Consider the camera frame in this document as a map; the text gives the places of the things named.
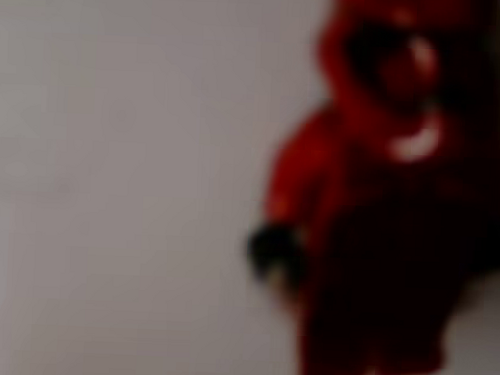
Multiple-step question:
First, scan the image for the small red object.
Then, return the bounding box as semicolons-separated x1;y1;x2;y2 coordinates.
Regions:
241;0;500;375

